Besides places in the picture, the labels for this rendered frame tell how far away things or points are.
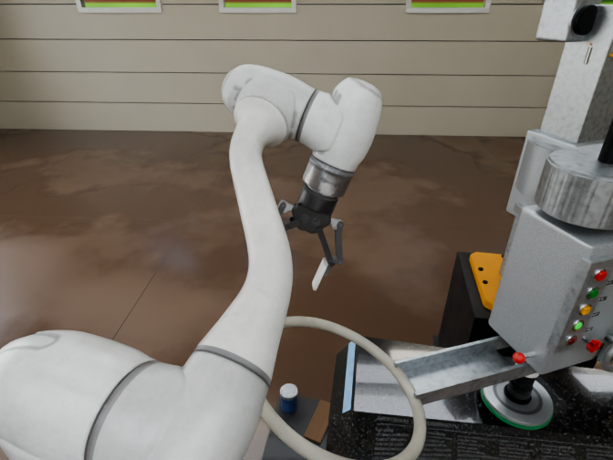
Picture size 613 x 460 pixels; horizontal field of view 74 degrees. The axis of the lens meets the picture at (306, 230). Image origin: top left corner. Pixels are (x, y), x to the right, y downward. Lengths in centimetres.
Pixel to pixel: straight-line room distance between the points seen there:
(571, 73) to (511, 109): 583
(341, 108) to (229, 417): 51
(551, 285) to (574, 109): 98
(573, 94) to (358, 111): 140
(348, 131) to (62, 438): 58
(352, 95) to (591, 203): 60
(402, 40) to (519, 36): 177
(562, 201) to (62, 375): 100
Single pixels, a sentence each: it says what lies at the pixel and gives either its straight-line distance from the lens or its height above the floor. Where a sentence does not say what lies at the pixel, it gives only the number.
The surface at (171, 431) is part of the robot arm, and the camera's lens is 46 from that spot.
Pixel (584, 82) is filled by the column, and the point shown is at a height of 179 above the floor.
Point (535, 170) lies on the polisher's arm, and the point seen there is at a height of 142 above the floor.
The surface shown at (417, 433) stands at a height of 118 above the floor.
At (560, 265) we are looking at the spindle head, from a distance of 117.
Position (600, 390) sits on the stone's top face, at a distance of 185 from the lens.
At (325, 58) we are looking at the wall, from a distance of 710.
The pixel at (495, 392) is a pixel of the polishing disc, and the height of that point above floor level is 93.
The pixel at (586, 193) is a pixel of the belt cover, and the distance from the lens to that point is 108.
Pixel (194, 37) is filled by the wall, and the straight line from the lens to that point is 740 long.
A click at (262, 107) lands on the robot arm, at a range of 72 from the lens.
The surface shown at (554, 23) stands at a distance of 199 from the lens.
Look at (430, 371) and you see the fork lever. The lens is 130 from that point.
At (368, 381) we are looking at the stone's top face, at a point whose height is 87.
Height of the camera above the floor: 207
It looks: 30 degrees down
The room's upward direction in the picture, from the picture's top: straight up
